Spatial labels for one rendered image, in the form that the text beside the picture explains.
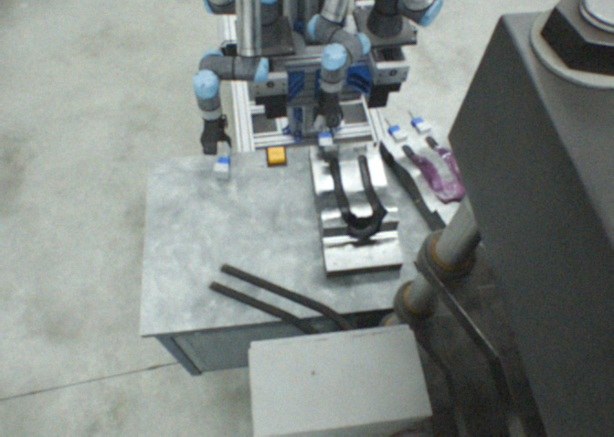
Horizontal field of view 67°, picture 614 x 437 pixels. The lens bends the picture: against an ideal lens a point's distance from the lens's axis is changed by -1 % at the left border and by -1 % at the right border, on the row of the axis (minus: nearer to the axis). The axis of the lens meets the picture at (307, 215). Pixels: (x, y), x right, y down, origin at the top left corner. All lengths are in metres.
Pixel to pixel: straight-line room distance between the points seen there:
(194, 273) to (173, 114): 1.69
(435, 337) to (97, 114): 2.70
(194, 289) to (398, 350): 0.93
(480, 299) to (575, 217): 0.46
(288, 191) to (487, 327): 1.10
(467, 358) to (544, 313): 0.61
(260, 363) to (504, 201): 0.51
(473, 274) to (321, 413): 0.36
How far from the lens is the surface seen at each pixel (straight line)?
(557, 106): 0.48
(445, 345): 1.10
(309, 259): 1.66
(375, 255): 1.62
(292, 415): 0.84
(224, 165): 1.81
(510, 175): 0.53
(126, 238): 2.75
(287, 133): 2.68
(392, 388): 0.87
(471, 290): 0.88
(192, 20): 3.84
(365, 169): 1.77
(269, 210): 1.75
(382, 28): 2.02
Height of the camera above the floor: 2.31
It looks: 60 degrees down
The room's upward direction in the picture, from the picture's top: 3 degrees clockwise
